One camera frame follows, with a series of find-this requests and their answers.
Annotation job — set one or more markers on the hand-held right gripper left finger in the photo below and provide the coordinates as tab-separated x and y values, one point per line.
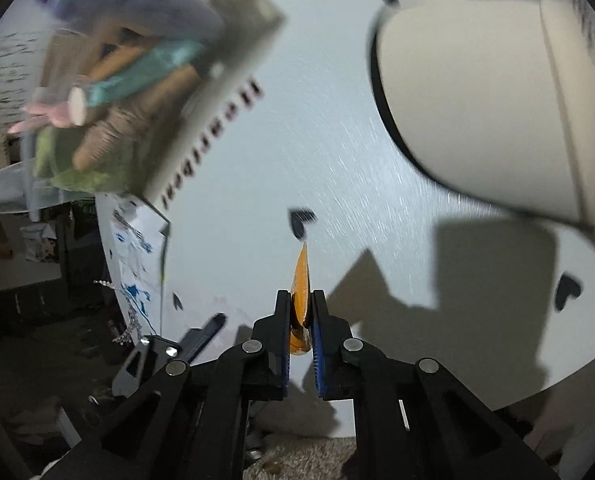
280	340

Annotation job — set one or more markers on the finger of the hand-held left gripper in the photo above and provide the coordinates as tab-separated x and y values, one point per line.
207	330
127	377

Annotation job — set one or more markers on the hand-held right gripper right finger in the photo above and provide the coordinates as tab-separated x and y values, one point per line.
320	355

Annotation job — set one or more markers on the orange cream tube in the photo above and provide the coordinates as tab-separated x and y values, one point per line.
301	285

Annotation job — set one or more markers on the clear plastic storage container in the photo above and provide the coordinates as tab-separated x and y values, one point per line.
217	110

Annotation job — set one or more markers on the white pill bottle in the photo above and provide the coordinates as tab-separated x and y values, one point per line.
77	105

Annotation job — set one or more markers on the white pouch blue cat print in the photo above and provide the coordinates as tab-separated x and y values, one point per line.
132	260

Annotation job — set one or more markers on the white paper bag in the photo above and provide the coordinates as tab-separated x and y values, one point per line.
37	242

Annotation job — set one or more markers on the jute twine spool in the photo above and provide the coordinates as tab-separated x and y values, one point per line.
117	125

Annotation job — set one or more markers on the pink rabbit-ear clip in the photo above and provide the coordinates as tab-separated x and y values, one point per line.
42	112

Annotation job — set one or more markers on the teal packet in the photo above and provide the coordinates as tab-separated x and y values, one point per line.
167	55

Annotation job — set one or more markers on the brown cardboard tube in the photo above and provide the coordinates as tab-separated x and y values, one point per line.
122	60

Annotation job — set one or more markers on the beige sun visor black trim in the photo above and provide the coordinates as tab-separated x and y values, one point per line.
477	85

